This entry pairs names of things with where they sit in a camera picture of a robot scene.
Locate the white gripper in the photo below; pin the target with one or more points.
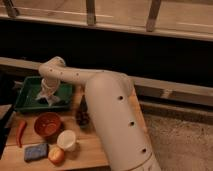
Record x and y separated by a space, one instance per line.
50 86

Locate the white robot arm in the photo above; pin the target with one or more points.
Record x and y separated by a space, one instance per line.
107 97

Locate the green plastic tray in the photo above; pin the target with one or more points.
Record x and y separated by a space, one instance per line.
26 101

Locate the brown red bowl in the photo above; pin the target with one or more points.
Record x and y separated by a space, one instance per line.
47 124

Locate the red chili pepper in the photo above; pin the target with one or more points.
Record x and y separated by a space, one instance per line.
19 132

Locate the white cup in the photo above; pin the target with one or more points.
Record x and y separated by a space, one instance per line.
67 140

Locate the blue sponge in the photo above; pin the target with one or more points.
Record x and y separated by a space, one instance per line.
37 152

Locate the orange apple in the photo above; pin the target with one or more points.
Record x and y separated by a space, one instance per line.
56 155

